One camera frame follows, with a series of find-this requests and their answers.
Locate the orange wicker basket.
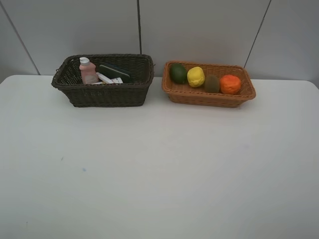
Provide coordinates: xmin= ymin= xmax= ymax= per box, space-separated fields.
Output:
xmin=161 ymin=61 xmax=256 ymax=108

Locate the dark green whiteboard eraser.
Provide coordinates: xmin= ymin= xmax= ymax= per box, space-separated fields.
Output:
xmin=98 ymin=63 xmax=132 ymax=83

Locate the pink bottle white cap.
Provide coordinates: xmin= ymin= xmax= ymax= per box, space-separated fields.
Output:
xmin=79 ymin=57 xmax=99 ymax=85

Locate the dark brown wicker basket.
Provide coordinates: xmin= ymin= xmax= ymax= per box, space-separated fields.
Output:
xmin=51 ymin=54 xmax=154 ymax=108

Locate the brown kiwi fruit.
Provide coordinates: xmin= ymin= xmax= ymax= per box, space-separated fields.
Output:
xmin=204 ymin=75 xmax=220 ymax=93

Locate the dark green avocado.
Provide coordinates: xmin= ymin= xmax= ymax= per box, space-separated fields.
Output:
xmin=169 ymin=63 xmax=187 ymax=84

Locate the yellow lemon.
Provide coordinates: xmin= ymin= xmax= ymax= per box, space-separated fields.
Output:
xmin=187 ymin=66 xmax=205 ymax=88

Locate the white bottle blue cap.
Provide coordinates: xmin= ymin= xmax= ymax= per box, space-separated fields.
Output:
xmin=92 ymin=72 xmax=123 ymax=85

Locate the orange tangerine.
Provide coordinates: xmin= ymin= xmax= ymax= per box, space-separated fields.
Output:
xmin=220 ymin=75 xmax=241 ymax=95

